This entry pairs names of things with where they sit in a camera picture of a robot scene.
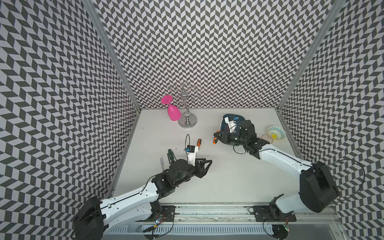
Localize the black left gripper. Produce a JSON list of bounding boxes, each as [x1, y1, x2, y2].
[[174, 157, 212, 187]]

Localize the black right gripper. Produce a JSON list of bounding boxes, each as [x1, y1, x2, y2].
[[213, 129, 248, 146]]

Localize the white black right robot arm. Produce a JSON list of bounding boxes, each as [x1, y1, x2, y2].
[[214, 117, 340, 221]]

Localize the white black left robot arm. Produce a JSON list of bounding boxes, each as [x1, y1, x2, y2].
[[70, 159, 213, 240]]

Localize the teal plastic storage box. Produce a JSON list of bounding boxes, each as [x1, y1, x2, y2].
[[219, 114, 245, 146]]

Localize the chrome glass holder stand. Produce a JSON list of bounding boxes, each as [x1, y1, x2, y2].
[[168, 82, 201, 130]]

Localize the pink transparent plastic cup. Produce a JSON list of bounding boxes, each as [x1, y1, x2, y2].
[[261, 134, 274, 144]]

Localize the pink plastic wine glass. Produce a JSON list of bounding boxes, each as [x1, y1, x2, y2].
[[161, 95, 182, 122]]

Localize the patterned ceramic bowl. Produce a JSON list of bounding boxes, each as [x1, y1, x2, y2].
[[267, 125, 287, 140]]

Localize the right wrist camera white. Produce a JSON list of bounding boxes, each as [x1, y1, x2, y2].
[[224, 117, 237, 130]]

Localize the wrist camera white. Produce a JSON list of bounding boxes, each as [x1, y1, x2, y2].
[[186, 145, 199, 166], [224, 117, 237, 130]]

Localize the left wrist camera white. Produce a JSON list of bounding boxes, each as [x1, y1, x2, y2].
[[186, 145, 199, 166]]

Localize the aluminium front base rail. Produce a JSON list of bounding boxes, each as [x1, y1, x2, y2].
[[104, 203, 349, 240]]

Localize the aluminium right corner post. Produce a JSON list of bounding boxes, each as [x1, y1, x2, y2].
[[276, 0, 346, 113]]

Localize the aluminium corner post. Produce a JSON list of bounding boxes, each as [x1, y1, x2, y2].
[[276, 0, 346, 113], [82, 0, 141, 113]]

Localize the aluminium left corner post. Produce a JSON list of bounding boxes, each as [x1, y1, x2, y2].
[[82, 0, 141, 113]]

